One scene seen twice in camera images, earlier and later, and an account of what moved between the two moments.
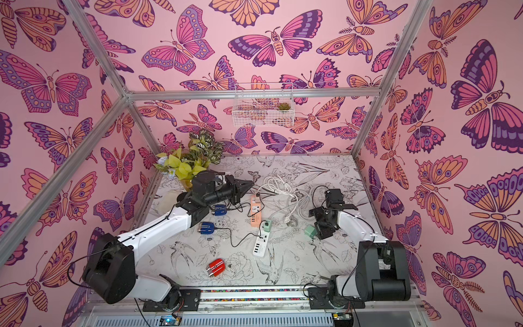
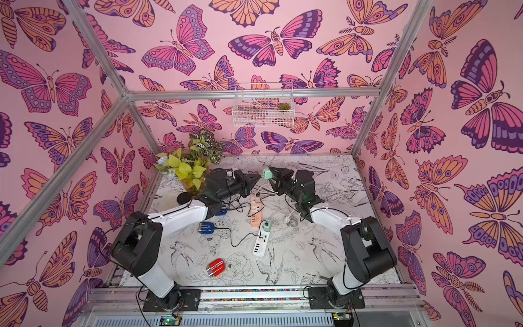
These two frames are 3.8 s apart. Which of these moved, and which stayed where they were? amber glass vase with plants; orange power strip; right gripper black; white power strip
Moved: right gripper black
Stayed: amber glass vase with plants; orange power strip; white power strip
